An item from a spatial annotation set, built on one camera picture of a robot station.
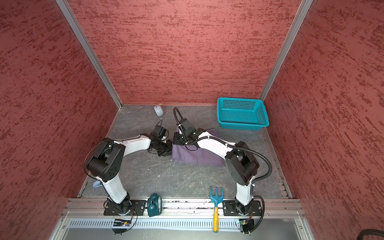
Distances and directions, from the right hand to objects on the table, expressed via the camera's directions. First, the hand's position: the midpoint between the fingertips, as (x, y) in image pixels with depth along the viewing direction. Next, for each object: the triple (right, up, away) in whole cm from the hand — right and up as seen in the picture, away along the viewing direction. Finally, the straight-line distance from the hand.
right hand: (172, 143), depth 86 cm
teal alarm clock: (-6, -26, -18) cm, 32 cm away
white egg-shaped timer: (-14, +21, +21) cm, 32 cm away
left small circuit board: (-23, -37, -14) cm, 46 cm away
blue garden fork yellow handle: (+24, -27, -11) cm, 38 cm away
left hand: (0, -8, +7) cm, 10 cm away
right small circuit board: (+40, -38, -15) cm, 57 cm away
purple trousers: (+10, -7, +3) cm, 12 cm away
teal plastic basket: (+50, +19, +30) cm, 62 cm away
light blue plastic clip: (-40, -21, -7) cm, 46 cm away
